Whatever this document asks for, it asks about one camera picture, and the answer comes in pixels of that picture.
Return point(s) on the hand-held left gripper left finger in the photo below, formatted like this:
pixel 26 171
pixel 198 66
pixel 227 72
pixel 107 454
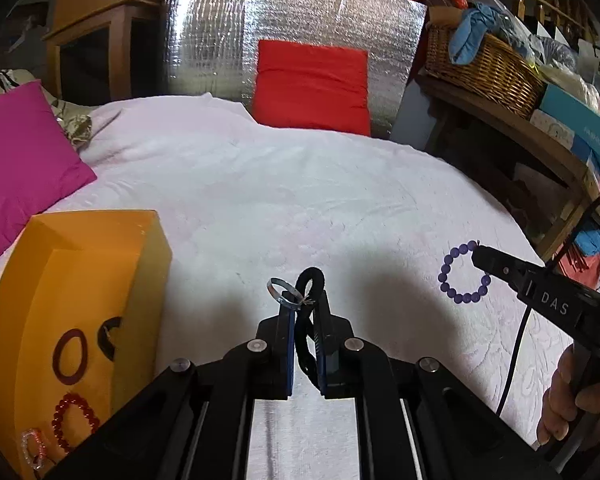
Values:
pixel 285 350

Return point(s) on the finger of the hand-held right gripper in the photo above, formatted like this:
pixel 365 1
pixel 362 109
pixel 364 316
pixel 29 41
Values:
pixel 500 265

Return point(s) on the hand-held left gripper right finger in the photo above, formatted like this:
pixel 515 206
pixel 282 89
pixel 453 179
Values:
pixel 321 355

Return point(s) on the yellow box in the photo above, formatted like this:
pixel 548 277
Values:
pixel 80 270

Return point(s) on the person's right hand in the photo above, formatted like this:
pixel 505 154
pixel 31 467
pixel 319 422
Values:
pixel 557 400

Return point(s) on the wooden shelf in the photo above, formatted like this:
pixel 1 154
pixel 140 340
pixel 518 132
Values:
pixel 530 130

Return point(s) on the teal cardboard box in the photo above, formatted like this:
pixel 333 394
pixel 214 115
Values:
pixel 580 120

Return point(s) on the wicker basket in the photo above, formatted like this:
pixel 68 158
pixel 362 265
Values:
pixel 495 75

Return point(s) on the white plastic bag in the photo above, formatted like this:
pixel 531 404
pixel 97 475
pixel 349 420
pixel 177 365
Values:
pixel 575 82

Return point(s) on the blue cloth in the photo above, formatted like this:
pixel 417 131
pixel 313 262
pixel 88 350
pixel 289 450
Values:
pixel 472 35

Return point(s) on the red cushion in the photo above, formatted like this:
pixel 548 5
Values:
pixel 310 85

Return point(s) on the patterned beige cloth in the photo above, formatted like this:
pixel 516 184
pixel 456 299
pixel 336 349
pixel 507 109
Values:
pixel 75 125

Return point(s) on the pink cushion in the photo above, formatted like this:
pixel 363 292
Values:
pixel 20 170

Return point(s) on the silver foil sheet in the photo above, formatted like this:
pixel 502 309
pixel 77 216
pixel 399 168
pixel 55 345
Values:
pixel 205 35

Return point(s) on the wooden side table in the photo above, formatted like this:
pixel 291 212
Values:
pixel 105 15

